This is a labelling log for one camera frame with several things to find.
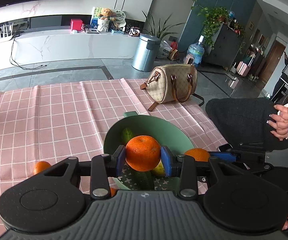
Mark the dark cabinet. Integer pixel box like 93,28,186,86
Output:
203,24,243,68

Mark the yellow green guava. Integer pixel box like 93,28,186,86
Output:
151,160,166,177

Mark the black power cable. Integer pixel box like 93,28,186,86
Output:
9,37,47,71

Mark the pink checkered tablecloth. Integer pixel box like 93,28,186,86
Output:
0,77,229,240

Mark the beige monogram handbag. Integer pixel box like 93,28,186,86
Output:
139,63,205,112

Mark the white tv cabinet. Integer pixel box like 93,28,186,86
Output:
0,29,139,70

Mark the potted green plant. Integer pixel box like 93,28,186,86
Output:
142,11,184,41

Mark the operator right hand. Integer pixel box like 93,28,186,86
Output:
267,99,288,141

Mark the green colander bowl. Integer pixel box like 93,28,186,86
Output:
103,112,194,191

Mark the white wifi router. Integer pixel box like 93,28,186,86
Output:
0,23,17,42

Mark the small orange tangerine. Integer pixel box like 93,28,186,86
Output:
33,161,51,175

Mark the teddy bear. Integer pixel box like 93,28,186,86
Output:
99,8,116,22

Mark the hanging ivy plant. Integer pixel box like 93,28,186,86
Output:
191,5,229,49

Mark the silver trash bin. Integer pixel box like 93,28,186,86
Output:
132,34,161,72

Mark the black sleeve forearm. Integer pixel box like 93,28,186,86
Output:
205,98,288,151

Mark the water jug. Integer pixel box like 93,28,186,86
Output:
187,35,205,67

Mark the red box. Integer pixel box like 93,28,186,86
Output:
70,19,83,31

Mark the large orange tangerine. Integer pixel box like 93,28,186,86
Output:
110,187,117,197

